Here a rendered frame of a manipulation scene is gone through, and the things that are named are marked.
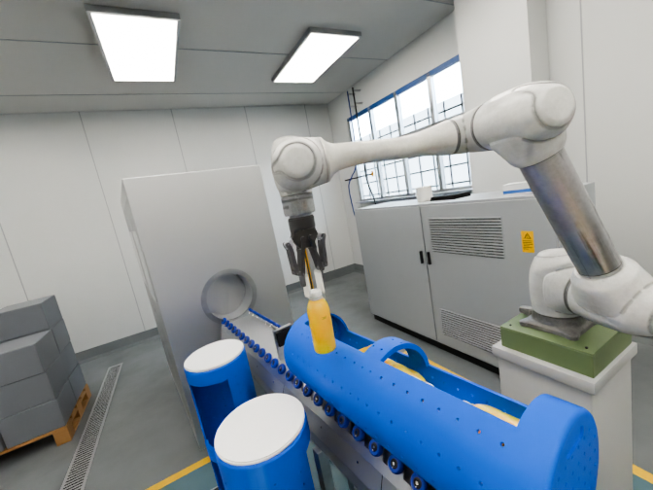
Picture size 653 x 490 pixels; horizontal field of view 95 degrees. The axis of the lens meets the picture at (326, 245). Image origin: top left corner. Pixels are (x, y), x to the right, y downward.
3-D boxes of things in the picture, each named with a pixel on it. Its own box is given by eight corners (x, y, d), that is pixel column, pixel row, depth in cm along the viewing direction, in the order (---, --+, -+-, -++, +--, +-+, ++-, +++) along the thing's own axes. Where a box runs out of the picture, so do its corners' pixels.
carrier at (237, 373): (231, 487, 172) (223, 542, 144) (192, 348, 158) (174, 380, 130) (280, 472, 176) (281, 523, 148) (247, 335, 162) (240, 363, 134)
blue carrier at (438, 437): (344, 362, 135) (336, 301, 131) (601, 508, 63) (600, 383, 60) (288, 390, 119) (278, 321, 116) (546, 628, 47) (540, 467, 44)
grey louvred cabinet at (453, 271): (401, 306, 412) (386, 202, 389) (601, 375, 224) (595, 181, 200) (370, 320, 388) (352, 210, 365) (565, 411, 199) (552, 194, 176)
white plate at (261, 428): (258, 478, 74) (259, 482, 74) (321, 403, 96) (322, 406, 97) (194, 442, 90) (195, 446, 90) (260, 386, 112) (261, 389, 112)
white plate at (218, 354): (192, 346, 157) (193, 349, 157) (175, 376, 130) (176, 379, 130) (246, 333, 161) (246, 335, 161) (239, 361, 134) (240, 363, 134)
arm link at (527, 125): (614, 295, 98) (708, 321, 76) (576, 326, 97) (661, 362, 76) (501, 86, 81) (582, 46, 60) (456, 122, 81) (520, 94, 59)
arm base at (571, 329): (533, 305, 124) (532, 293, 123) (601, 321, 104) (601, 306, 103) (507, 321, 116) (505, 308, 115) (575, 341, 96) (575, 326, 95)
